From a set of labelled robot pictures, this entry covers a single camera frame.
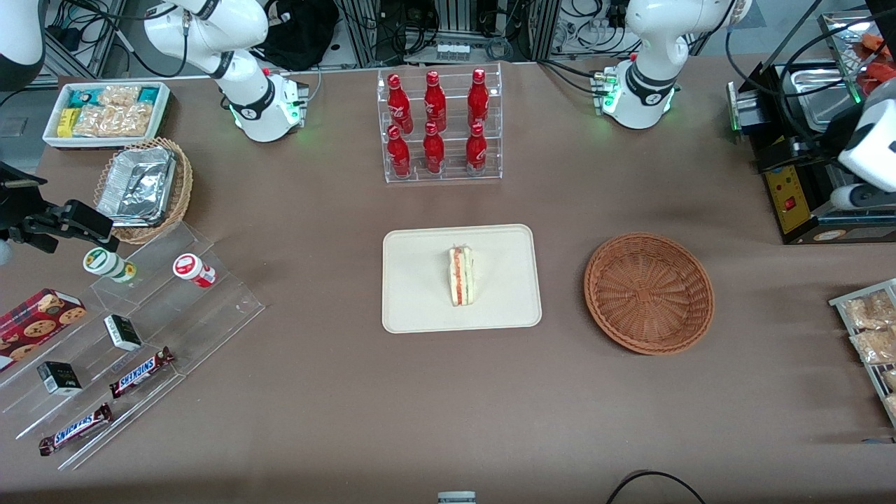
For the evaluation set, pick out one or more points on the beige rectangular tray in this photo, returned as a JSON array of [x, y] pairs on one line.
[[413, 280]]

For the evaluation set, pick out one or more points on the round brown wicker basket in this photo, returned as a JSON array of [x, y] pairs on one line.
[[649, 294]]

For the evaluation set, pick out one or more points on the yellow snack packet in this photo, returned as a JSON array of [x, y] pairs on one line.
[[66, 122]]

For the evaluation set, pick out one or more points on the clear acrylic bottle rack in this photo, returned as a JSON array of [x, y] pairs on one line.
[[451, 175]]

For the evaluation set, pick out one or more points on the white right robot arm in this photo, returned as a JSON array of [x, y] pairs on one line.
[[238, 42]]

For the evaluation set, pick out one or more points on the white power strip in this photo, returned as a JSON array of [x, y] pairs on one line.
[[453, 51]]

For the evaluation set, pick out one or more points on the steel pan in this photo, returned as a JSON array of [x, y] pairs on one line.
[[819, 98]]

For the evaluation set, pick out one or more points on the teal snack packet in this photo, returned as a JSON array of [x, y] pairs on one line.
[[82, 98], [149, 95]]

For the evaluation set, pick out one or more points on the clear acrylic stepped display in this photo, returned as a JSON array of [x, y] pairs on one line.
[[210, 315]]

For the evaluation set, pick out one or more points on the red sausage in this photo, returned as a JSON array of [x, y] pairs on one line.
[[873, 43]]

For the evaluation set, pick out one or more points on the green lid white cup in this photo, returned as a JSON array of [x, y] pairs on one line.
[[105, 263]]

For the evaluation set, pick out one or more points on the red cola bottle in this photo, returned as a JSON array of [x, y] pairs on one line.
[[435, 103], [478, 99], [433, 151], [398, 155], [397, 105], [476, 151]]

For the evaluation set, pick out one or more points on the triangular sandwich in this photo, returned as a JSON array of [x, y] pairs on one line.
[[462, 280]]

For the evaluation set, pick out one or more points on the oval wicker basket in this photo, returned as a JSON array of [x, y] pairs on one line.
[[183, 189]]

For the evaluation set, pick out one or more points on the Snickers chocolate bar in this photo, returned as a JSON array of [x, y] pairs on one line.
[[140, 372], [75, 429]]

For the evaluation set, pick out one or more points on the clear bag of crackers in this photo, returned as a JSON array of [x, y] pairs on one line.
[[119, 95], [112, 120]]

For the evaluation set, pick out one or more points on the black food warmer machine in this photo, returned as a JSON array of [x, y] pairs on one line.
[[791, 206]]

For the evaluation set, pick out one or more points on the black bag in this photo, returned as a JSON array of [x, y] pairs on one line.
[[301, 31]]

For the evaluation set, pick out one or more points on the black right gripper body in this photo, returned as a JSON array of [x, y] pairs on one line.
[[15, 208]]

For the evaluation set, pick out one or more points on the red lid white cup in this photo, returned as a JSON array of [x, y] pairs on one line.
[[192, 269]]

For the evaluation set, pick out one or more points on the aluminium foil tray stack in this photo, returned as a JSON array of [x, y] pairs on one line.
[[136, 185]]

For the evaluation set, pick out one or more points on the clear bag of snacks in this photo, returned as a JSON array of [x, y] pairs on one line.
[[868, 311], [875, 346], [890, 380]]

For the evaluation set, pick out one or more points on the white rectangular snack bin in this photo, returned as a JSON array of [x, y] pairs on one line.
[[162, 112]]

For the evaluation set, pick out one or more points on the red cookie box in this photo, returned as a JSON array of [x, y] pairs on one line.
[[35, 325]]

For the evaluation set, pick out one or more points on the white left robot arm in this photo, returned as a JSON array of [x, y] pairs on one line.
[[651, 42]]

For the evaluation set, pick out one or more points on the small dark green box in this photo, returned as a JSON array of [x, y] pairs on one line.
[[59, 378], [122, 332]]

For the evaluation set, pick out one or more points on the small grey device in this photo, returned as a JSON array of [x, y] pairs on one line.
[[456, 498]]

